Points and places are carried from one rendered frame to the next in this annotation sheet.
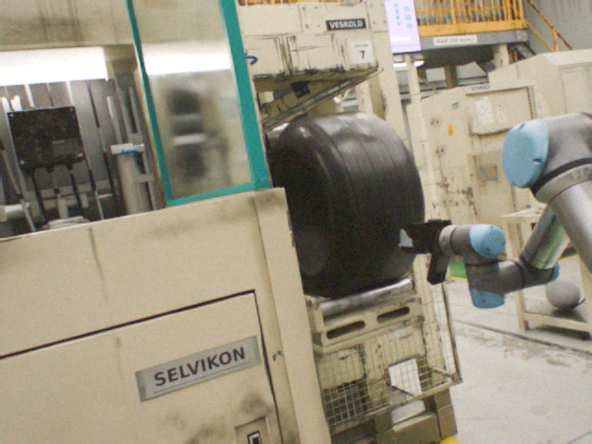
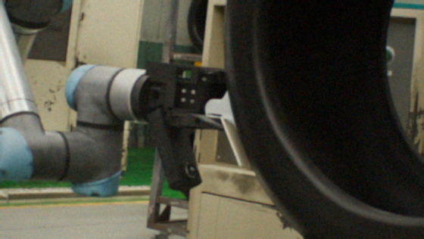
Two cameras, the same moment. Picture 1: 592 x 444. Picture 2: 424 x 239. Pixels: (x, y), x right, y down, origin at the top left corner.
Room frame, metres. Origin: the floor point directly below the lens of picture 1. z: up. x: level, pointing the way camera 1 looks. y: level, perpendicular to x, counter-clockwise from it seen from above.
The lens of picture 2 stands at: (2.58, -0.84, 1.11)
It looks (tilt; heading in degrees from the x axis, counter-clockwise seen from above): 3 degrees down; 154
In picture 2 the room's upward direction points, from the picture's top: 6 degrees clockwise
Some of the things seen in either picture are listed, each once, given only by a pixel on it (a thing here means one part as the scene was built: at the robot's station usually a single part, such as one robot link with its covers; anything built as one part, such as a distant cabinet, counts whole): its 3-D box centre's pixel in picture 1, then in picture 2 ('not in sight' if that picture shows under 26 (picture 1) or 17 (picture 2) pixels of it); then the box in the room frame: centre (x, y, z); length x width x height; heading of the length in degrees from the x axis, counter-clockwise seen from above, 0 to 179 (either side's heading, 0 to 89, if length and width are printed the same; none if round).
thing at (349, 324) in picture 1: (365, 318); not in sight; (1.63, -0.15, 0.84); 0.36 x 0.09 x 0.06; 115
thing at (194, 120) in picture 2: not in sight; (203, 120); (1.49, -0.33, 1.04); 0.09 x 0.05 x 0.02; 25
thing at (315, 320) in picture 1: (289, 306); not in sight; (1.68, 0.07, 0.90); 0.40 x 0.03 x 0.10; 25
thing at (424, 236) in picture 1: (433, 237); (182, 96); (1.42, -0.34, 1.07); 0.12 x 0.08 x 0.09; 24
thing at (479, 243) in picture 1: (477, 241); (102, 93); (1.28, -0.40, 1.06); 0.11 x 0.08 x 0.09; 24
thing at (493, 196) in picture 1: (525, 202); not in sight; (5.99, -2.46, 0.62); 0.91 x 0.58 x 1.25; 115
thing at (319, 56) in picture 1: (290, 63); not in sight; (2.08, -0.08, 1.71); 0.61 x 0.25 x 0.15; 115
